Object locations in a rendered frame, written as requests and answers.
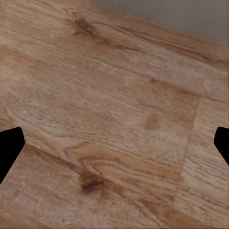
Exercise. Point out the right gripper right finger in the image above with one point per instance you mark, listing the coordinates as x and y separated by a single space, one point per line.
221 142

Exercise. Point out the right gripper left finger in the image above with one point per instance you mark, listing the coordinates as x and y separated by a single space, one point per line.
11 143

